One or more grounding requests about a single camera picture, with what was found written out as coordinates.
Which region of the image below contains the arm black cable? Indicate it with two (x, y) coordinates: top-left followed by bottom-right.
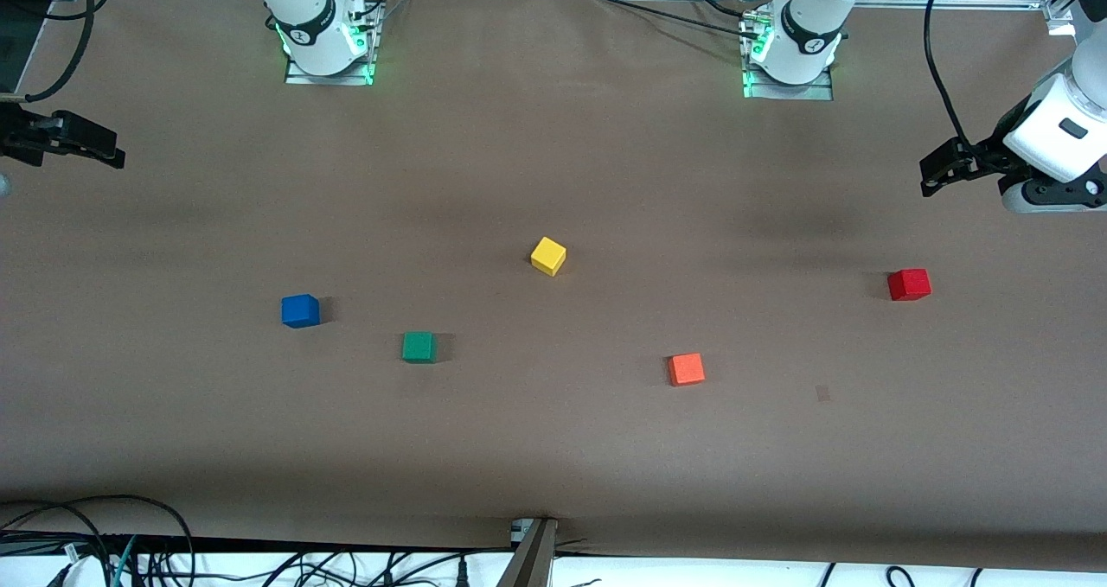
(24, 0), (98, 104)
(923, 0), (982, 151)

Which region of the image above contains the aluminium frame rail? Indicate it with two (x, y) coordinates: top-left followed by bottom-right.
(843, 0), (1047, 10)

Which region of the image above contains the orange cube block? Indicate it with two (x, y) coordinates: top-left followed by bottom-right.
(667, 353), (706, 387)

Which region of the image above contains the black base power cable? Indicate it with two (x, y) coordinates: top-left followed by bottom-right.
(592, 0), (762, 39)

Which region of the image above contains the black looped floor cable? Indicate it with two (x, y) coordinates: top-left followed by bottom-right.
(0, 494), (195, 587)

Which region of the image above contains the blue cube block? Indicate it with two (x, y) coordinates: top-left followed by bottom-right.
(281, 294), (321, 329)

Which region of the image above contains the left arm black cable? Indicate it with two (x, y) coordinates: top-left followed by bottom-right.
(923, 0), (982, 151)

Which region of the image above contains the yellow cube block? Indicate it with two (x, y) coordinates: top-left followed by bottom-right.
(530, 236), (568, 278)

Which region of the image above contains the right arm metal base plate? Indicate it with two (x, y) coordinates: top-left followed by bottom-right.
(284, 3), (379, 86)

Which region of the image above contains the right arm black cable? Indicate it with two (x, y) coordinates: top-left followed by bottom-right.
(24, 0), (98, 104)

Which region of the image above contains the green thin cable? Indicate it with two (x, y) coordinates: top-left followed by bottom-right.
(111, 535), (139, 587)

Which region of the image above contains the brown paper table cover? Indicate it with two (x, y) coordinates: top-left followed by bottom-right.
(0, 0), (1107, 571)

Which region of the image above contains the red cube block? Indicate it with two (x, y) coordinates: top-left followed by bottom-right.
(887, 268), (933, 302)

